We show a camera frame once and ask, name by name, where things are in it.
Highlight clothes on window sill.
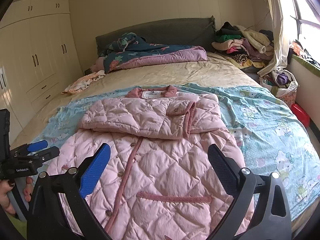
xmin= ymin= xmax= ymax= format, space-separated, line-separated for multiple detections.
xmin=290 ymin=40 xmax=319 ymax=68

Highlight window with dark frame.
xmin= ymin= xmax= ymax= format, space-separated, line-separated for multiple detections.
xmin=280 ymin=0 xmax=319 ymax=57

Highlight pile of mixed clothes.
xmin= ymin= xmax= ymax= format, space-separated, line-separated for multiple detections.
xmin=212 ymin=22 xmax=274 ymax=72

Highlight left hand with painted nails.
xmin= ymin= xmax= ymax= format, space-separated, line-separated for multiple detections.
xmin=1 ymin=177 xmax=34 ymax=217

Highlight cream built-in wardrobe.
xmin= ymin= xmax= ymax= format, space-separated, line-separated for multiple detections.
xmin=1 ymin=0 xmax=83 ymax=142

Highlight red plastic box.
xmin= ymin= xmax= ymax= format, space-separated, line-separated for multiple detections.
xmin=291 ymin=103 xmax=310 ymax=128

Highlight pink quilted coat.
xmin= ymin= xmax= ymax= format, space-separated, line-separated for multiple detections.
xmin=47 ymin=88 xmax=245 ymax=239

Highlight dark floral purple duvet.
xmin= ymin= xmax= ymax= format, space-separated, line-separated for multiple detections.
xmin=90 ymin=33 xmax=208 ymax=74

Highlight floral bag of clothes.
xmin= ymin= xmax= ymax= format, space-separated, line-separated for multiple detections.
xmin=259 ymin=69 xmax=299 ymax=108

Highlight small pink white garment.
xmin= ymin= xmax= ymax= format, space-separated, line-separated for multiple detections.
xmin=61 ymin=70 xmax=106 ymax=95

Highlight green window sill cushion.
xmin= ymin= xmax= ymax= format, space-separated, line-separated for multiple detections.
xmin=292 ymin=55 xmax=320 ymax=77

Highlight dark grey headboard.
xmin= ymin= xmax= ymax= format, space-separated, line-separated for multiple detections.
xmin=95 ymin=16 xmax=215 ymax=55

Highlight beige bed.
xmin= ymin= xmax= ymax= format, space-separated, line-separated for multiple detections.
xmin=10 ymin=51 xmax=320 ymax=233

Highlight cream curtain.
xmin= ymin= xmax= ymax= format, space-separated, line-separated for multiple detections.
xmin=258 ymin=0 xmax=298 ymax=77

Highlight light blue cartoon sheet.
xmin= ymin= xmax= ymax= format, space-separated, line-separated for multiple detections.
xmin=31 ymin=82 xmax=320 ymax=222

